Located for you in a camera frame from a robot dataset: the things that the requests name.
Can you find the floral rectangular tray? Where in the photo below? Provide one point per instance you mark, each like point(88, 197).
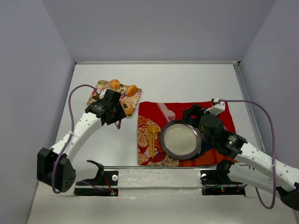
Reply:
point(134, 100)

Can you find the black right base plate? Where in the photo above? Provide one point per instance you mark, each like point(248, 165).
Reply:
point(215, 183)

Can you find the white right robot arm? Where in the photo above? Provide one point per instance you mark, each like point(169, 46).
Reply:
point(267, 173)

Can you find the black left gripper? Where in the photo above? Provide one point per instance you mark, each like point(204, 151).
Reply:
point(116, 113)

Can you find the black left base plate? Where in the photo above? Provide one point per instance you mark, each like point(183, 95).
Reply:
point(106, 186)

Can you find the oval orange bun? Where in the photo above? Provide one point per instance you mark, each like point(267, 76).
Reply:
point(131, 90)

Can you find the dark chocolate bread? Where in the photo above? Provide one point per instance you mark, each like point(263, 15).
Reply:
point(96, 97)

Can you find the round orange bun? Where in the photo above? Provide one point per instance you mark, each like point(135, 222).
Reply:
point(114, 84)

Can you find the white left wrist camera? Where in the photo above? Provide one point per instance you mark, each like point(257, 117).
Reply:
point(101, 93)

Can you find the red patterned cloth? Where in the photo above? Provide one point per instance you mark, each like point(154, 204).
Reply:
point(152, 117)

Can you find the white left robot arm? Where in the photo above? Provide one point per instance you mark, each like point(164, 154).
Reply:
point(55, 166)

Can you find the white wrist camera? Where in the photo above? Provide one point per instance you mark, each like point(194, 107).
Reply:
point(217, 107)
point(101, 93)

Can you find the ring bagel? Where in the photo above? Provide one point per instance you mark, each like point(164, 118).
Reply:
point(127, 107)

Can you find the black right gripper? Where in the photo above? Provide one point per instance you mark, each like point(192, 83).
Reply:
point(195, 113)

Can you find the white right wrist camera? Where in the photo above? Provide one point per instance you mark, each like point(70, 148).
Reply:
point(217, 107)

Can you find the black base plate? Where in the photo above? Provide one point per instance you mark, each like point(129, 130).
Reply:
point(106, 186)
point(215, 183)

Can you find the round metal plate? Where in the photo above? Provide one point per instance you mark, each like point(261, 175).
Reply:
point(180, 140)

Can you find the yellow wooden fork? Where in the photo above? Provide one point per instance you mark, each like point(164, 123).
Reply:
point(152, 131)

